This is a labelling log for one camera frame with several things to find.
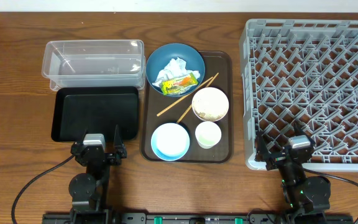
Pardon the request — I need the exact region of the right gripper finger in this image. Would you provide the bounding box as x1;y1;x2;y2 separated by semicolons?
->
257;132;270;156
293;121;306;136

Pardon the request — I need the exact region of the small light blue bowl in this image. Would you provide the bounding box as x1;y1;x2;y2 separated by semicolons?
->
150;123;190;161

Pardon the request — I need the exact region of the white cup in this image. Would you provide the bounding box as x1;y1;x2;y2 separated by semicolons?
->
195;121;222;149

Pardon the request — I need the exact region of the pink bowl with rice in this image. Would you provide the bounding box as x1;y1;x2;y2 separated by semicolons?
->
191;87;229;122

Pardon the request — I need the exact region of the yellow green snack wrapper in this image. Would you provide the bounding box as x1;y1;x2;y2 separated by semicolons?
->
160;73;198;95

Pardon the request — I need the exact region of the white tissue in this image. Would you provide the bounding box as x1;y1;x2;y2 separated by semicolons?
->
152;57;201;87

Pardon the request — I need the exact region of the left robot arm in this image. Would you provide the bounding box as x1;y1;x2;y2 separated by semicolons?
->
67;126;127;224

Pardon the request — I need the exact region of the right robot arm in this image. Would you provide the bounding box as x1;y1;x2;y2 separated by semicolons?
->
257;124;331;223

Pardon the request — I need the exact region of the grey dishwasher rack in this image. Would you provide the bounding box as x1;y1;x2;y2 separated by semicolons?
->
239;19;358;172

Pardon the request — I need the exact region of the black plastic tray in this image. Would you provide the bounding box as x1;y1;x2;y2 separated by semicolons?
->
51;86;139;142

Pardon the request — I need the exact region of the brown serving tray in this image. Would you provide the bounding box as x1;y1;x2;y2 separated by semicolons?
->
140;51;234;163

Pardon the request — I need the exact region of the clear plastic bin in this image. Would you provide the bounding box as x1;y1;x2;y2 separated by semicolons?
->
42;39;145;91

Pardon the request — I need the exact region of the wooden chopstick lower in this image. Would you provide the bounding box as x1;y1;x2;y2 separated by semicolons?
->
176;73;219;124

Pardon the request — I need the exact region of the wooden chopstick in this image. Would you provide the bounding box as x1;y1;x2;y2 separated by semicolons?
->
156;76;215;116
176;73;219;124

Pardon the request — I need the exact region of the wooden chopstick upper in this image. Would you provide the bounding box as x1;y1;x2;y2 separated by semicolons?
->
156;76;215;116

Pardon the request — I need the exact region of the large blue bowl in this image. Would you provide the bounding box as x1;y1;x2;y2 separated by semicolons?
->
145;43;206;97

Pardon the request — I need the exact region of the left black cable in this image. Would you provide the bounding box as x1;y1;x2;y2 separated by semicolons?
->
11;154;76;224

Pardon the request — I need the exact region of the black cable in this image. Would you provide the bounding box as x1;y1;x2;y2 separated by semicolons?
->
11;154;76;224
303;167;358;224

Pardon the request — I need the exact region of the right black cable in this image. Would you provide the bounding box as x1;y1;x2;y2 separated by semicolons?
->
303;167;358;224

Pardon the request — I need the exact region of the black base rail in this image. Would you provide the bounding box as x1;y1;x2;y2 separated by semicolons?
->
41;212;354;224

